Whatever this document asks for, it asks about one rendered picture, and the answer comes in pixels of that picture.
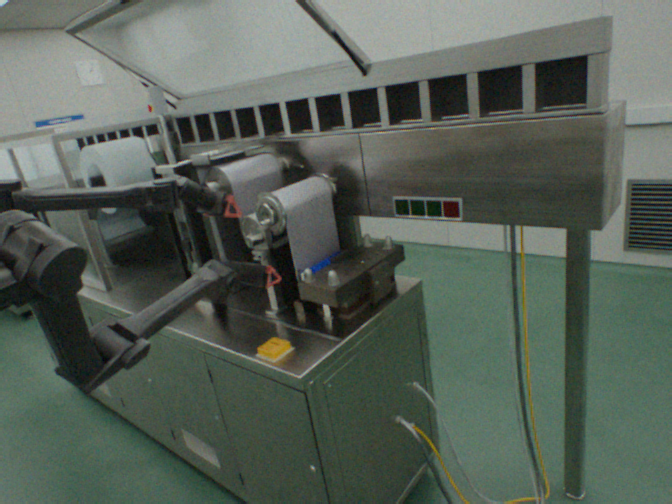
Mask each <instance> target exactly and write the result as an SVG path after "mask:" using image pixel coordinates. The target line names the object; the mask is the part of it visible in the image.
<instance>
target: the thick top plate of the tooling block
mask: <svg viewBox="0 0 672 504"><path fill-rule="evenodd" d="M372 243H373V245H371V246H364V244H362V245H359V246H358V248H356V249H354V250H352V254H351V255H350V256H348V257H346V258H344V259H342V260H340V261H339V262H337V264H330V265H327V266H325V267H324V268H322V269H320V270H319V271H317V272H315V273H314V275H315V278H316V281H315V282H312V283H305V282H304V281H301V282H299V283H298V286H299V291H300V297H301V300H305V301H310V302H315V303H319V304H324V305H328V306H333V307H339V306H340V305H342V304H343V303H346V302H347V301H348V300H350V299H351V298H353V297H354V296H355V295H357V293H358V292H360V291H362V290H363V289H365V288H366V287H368V286H369V285H368V277H367V272H368V271H369V270H371V269H372V268H374V267H375V266H378V265H379V264H381V262H382V261H388V268H389V271H390V270H391V269H394V268H395V267H396V266H398V265H399V264H401V262H402V261H403V260H405V257H404V248H403V244H395V243H394V245H395V248H394V249H390V250H385V249H384V248H385V245H384V242H374V241H372ZM331 270H334V271H335V272H336V273H337V276H338V280H339V282H340V283H339V284H338V285H336V286H330V285H328V280H327V278H328V272H330V271H331Z"/></svg>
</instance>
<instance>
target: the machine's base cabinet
mask: <svg viewBox="0 0 672 504"><path fill-rule="evenodd" d="M79 303H80V306H81V310H82V313H83V316H85V319H86V321H87V325H88V328H89V330H90V329H91V328H92V327H94V326H96V325H97V324H100V322H101V321H103V320H105V319H106V318H108V317H111V318H112V319H115V320H116V321H119V320H121V319H125V318H124V317H121V316H119V315H116V314H113V313H110V312H108V311H105V310H103V309H100V307H97V306H94V305H92V304H89V303H87V302H83V301H81V300H79ZM148 342H149V343H151V346H150V350H149V353H148V356H147V357H146V358H143V359H142V360H141V361H140V362H138V363H137V364H136V365H134V366H133V367H132V368H131V370H128V371H126V370H125V368H121V371H119V372H118V373H117V374H114V375H113V376H112V377H110V378H109V379H108V380H106V381H105V382H104V384H102V385H101V386H99V387H97V388H96V389H94V390H93V391H92V392H90V394H91V395H93V396H94V397H95V399H97V400H98V401H101V402H102V403H104V404H105V405H107V406H108V407H110V408H111V409H112V410H114V411H116V412H118V413H119V415H121V416H122V417H124V418H125V419H126V420H128V421H129V422H132V423H133V424H135V425H136V426H138V427H139V428H141V430H142V431H143V432H145V433H147V434H149V435H150V436H152V437H153V438H155V439H156V440H158V441H159V442H160V443H163V445H164V446H166V447H167V448H169V449H170V450H172V451H173V452H174V453H177V454H178V455H180V456H181V457H183V458H184V460H186V461H187V462H189V463H190V464H192V465H194V466H195V467H197V468H198V469H200V470H201V471H203V472H204V473H205V475H208V476H209V477H211V478H212V479H214V480H215V481H217V482H218V483H220V484H221V485H223V486H225V487H226V488H228V490H229V491H231V492H232V493H234V494H235V495H236V496H239V497H240V498H242V499H243V500H245V501H246V502H248V503H249V504H401V503H402V502H403V500H404V499H406V498H407V496H408V495H409V494H410V492H411V491H412V488H413V487H414V486H415V484H416V483H417V481H418V480H419V479H420V477H422V476H423V473H424V472H425V471H426V469H427V468H428V467H429V464H428V462H427V459H426V456H425V454H424V452H423V450H422V448H420V447H419V444H418V442H417V441H416V439H415V438H414V437H413V435H412V434H411V433H410V432H409V431H408V429H407V428H405V427H404V426H403V425H402V424H398V423H396V419H397V417H398V416H402V417H403V420H404V421H405V422H407V423H409V424H410V423H411V422H412V423H414V424H415V426H416V427H417V428H418V429H420V431H422V432H423V433H424V434H425V435H426V436H427V437H428V439H429V440H430V441H431V442H432V444H433V446H434V448H435V450H437V451H438V453H439V452H440V440H439V431H438V421H436V410H435V408H434V407H433V405H432V404H431V402H430V401H429V398H428V397H427V396H426V395H425V394H424V393H423V392H421V391H420V390H418V389H414V388H413V384H414V382H418V383H419V387H420V388H423V389H424V390H425V391H426V392H427V393H428V394H429V395H430V396H431V398H432V399H433V402H434V403H435V401H434V390H433V380H432V371H431V360H430V350H429V341H428V330H427V320H426V310H425V300H424V290H422V289H421V290H420V291H418V292H417V293H416V295H415V296H414V297H413V298H411V299H410V300H409V301H408V302H406V303H404V304H403V305H402V306H401V307H400V308H398V310H397V311H396V312H395V313H394V314H391V315H390V316H389V317H388V318H387V319H385V320H384V321H383V322H382V323H381V324H379V326H378V327H377V328H375V329H374V330H372V331H371V332H370V333H369V334H368V335H366V336H365V337H364V338H363V339H362V341H359V342H358V343H357V344H356V345H355V346H353V347H352V348H351V349H350V350H349V351H347V352H346V353H344V354H343V356H342V357H341V358H339V359H338V360H337V361H336V362H335V363H333V364H332V365H331V366H330V367H328V368H326V369H325V371H324V372H323V373H322V374H320V375H319V376H318V377H317V378H316V379H313V380H312V381H311V382H310V383H309V384H307V386H306V387H305V388H304V389H300V388H297V387H294V386H292V384H289V383H287V382H284V381H281V380H278V379H276V378H273V377H271V376H268V375H265V374H262V373H260V372H257V371H255V369H251V368H249V367H246V366H244V365H241V364H239V363H235V362H233V361H231V360H228V359H226V358H223V357H220V356H217V355H215V353H212V352H210V351H207V350H204V349H201V348H199V347H196V346H194V345H191V344H188V343H185V342H183V341H180V340H178V338H174V337H172V336H169V335H167V334H164V333H162V332H156V333H155V334H154V335H152V336H151V337H150V338H149V340H148Z"/></svg>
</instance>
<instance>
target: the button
mask: <svg viewBox="0 0 672 504"><path fill-rule="evenodd" d="M289 349H291V347H290V343H289V342H286V341H283V339H279V338H276V337H273V338H272V339H270V341H269V342H266V343H265V344H263V345H262V346H260V347H259V348H258V352H259V354H260V356H263V357H266V358H269V359H272V360H276V359H277V358H279V357H280V356H281V354H284V353H285V352H286V351H288V350H289Z"/></svg>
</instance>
